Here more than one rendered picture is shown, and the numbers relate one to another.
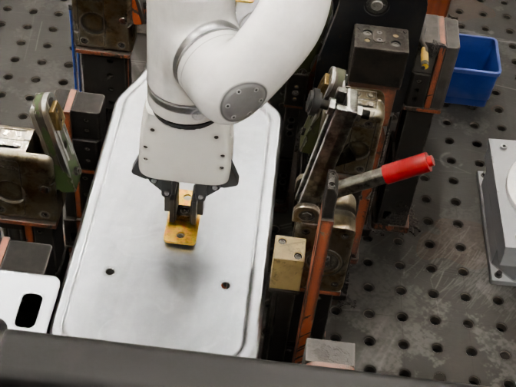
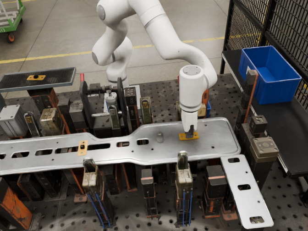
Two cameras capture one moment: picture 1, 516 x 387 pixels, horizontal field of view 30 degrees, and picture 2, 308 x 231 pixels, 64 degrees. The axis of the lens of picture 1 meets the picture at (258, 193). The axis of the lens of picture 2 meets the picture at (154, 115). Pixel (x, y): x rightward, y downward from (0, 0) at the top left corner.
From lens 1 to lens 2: 1.21 m
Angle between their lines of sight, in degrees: 61
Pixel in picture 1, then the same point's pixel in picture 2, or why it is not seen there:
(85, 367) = not seen: outside the picture
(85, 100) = (145, 173)
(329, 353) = (252, 72)
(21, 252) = (212, 173)
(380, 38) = (130, 91)
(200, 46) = (207, 74)
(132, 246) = (202, 145)
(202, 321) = (218, 127)
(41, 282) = (224, 160)
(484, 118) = not seen: hidden behind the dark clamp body
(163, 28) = (203, 82)
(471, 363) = (166, 120)
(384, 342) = not seen: hidden behind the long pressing
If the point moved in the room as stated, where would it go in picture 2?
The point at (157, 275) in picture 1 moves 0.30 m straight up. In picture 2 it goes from (209, 138) to (216, 81)
